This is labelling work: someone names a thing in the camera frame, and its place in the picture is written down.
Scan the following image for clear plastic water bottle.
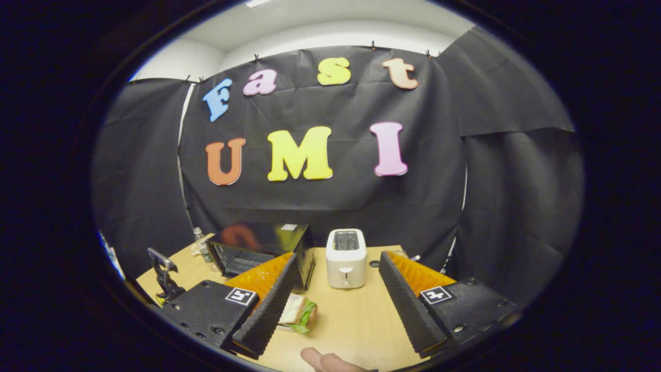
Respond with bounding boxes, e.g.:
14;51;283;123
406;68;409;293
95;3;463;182
192;226;213;263

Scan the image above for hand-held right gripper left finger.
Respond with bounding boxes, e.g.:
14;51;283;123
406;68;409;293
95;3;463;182
155;252;301;361

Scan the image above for black electric oven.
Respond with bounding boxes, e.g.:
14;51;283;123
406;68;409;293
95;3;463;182
207;222;317;291

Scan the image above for black backdrop cloth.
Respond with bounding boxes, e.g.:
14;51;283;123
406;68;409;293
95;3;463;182
92;26;585;311

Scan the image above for white toaster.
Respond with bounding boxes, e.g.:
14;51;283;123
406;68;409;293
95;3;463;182
325;228;368;289

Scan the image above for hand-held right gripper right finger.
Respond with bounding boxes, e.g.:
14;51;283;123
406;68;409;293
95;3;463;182
379;251;522;358

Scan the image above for sandwich with lettuce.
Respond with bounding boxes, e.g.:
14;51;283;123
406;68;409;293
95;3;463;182
279;293;319;334

